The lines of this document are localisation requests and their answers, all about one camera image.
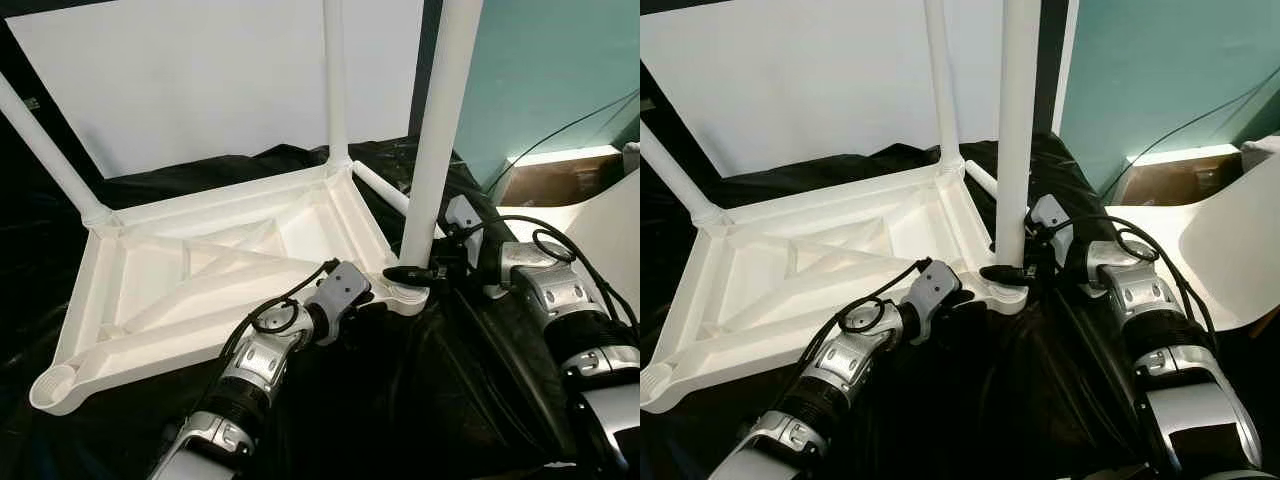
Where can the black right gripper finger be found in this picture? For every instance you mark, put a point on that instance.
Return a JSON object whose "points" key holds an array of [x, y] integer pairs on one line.
{"points": [[410, 275], [1003, 273]]}

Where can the white tapered plastic table leg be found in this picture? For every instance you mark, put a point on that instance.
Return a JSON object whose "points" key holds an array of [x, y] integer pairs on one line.
{"points": [[940, 80], [982, 180], [440, 130], [675, 175], [335, 80], [1015, 130], [385, 188], [50, 150]]}

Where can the white plastic table top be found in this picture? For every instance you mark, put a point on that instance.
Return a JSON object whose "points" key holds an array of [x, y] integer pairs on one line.
{"points": [[200, 290], [800, 290]]}

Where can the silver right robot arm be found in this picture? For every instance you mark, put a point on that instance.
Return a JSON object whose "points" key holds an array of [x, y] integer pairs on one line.
{"points": [[1160, 320], [570, 310]]}

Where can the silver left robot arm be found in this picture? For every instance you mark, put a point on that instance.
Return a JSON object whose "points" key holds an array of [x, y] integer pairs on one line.
{"points": [[830, 380], [245, 380]]}

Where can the black plastic sheet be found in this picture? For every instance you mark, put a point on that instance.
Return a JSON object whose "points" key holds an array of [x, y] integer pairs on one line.
{"points": [[430, 400], [1020, 400]]}

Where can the brown cardboard box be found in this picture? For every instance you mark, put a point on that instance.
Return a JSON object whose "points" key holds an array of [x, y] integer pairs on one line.
{"points": [[555, 180]]}

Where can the white plastic shell chair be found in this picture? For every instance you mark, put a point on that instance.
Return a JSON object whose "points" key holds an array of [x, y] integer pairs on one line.
{"points": [[600, 230], [1230, 250]]}

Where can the large white board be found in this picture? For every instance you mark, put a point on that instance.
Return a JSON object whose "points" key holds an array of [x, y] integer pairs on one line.
{"points": [[800, 80], [200, 80]]}

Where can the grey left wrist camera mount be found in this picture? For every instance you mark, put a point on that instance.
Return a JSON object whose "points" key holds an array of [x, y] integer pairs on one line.
{"points": [[342, 288], [932, 288]]}

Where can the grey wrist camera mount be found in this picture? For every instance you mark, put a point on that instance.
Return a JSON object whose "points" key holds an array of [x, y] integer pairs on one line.
{"points": [[932, 288], [1050, 216], [342, 288], [463, 218]]}

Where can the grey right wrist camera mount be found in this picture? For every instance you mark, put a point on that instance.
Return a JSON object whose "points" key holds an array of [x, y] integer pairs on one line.
{"points": [[463, 218], [1050, 216]]}

